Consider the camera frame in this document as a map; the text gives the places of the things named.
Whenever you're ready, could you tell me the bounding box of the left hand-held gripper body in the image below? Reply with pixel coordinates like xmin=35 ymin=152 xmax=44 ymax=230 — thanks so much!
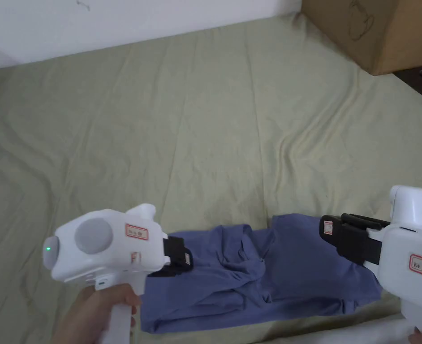
xmin=42 ymin=203 xmax=178 ymax=344

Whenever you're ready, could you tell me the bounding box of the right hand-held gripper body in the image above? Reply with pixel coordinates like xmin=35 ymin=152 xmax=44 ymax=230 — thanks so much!
xmin=336 ymin=184 xmax=422 ymax=333

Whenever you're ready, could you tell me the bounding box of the blue garment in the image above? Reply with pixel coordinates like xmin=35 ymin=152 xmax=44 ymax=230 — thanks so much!
xmin=139 ymin=213 xmax=382 ymax=335

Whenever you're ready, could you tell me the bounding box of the person's left hand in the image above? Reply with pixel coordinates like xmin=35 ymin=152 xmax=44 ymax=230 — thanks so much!
xmin=51 ymin=283 xmax=142 ymax=344

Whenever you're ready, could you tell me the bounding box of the bed with pale green sheet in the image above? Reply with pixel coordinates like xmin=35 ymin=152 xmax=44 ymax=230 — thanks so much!
xmin=0 ymin=12 xmax=422 ymax=344

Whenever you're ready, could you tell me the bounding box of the brown cardboard carton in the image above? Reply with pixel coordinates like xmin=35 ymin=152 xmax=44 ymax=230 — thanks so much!
xmin=300 ymin=0 xmax=422 ymax=76

